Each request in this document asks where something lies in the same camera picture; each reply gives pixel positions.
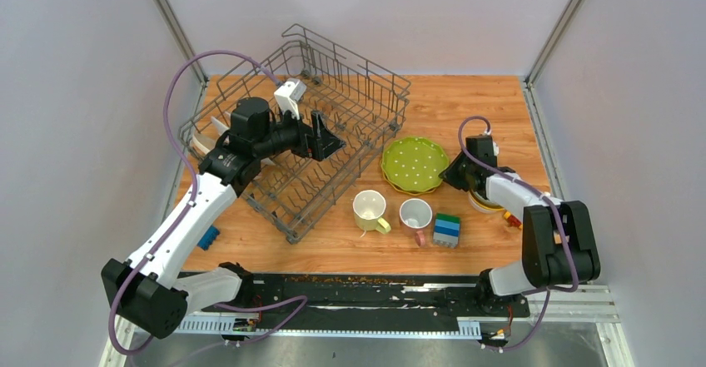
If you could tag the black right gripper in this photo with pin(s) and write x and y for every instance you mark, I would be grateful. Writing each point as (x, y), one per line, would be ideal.
(449, 174)

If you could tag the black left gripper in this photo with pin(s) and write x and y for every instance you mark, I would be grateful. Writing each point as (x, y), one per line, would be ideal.
(326, 143)

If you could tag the grey wire dish rack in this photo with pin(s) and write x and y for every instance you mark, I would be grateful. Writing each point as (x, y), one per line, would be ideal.
(363, 104)

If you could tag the teal rimmed plate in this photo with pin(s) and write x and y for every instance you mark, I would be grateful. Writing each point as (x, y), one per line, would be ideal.
(220, 126)

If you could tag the red and teal floral plate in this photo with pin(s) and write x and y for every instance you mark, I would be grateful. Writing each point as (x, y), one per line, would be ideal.
(204, 144)

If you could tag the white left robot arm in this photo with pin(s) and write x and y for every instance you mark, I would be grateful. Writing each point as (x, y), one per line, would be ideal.
(146, 288)

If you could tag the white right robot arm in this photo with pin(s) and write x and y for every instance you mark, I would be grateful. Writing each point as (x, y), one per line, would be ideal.
(559, 251)

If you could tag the stacked teal and yellow bowls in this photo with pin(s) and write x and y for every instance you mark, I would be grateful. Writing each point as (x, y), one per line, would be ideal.
(483, 206)

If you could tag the green scalloped plate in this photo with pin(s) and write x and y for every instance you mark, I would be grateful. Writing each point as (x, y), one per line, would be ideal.
(413, 164)

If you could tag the pink mug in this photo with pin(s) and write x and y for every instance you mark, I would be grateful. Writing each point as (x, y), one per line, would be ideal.
(415, 216)

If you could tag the green blue grey block stack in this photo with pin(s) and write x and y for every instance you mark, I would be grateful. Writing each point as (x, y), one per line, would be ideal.
(446, 230)

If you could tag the small red yellow green toy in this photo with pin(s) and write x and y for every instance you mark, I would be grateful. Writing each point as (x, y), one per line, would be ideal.
(512, 221)

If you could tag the yellow mug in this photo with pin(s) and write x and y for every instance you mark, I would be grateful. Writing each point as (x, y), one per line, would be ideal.
(369, 207)

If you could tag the yellow red blue toy block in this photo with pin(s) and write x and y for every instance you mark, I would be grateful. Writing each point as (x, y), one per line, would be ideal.
(208, 238)

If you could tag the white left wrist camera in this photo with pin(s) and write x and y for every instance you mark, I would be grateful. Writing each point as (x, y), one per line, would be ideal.
(288, 96)

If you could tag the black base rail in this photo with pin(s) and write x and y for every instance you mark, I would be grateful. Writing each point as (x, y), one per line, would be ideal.
(388, 306)

